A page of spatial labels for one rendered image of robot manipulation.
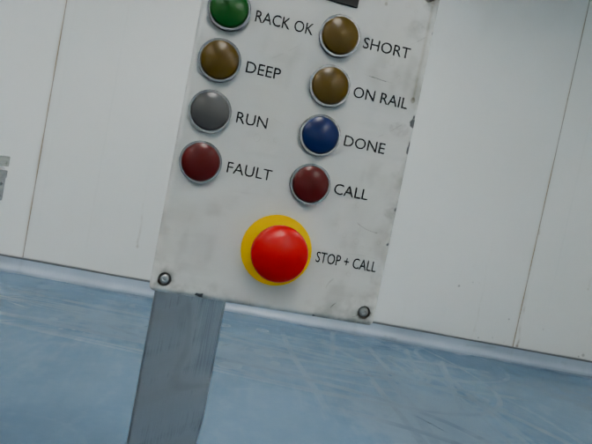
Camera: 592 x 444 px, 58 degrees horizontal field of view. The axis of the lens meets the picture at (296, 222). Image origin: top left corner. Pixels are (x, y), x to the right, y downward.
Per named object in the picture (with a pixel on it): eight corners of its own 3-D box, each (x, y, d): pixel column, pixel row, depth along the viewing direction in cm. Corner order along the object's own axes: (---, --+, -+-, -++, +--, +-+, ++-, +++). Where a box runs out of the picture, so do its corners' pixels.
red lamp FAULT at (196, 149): (216, 185, 38) (224, 146, 37) (176, 177, 37) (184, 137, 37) (216, 185, 38) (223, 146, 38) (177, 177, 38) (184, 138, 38)
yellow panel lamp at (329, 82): (345, 107, 38) (353, 70, 38) (308, 99, 38) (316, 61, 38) (344, 109, 39) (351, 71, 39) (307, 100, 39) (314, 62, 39)
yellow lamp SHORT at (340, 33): (356, 57, 38) (364, 18, 38) (318, 48, 38) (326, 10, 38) (353, 60, 39) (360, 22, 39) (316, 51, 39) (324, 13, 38)
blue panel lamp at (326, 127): (336, 157, 39) (344, 119, 38) (299, 150, 38) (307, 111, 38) (333, 158, 39) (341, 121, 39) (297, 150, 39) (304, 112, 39)
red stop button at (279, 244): (303, 289, 37) (314, 232, 37) (246, 279, 36) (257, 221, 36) (294, 277, 41) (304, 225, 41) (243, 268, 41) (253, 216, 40)
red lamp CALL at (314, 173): (326, 206, 39) (334, 169, 39) (289, 199, 38) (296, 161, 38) (324, 206, 40) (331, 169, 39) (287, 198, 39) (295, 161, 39)
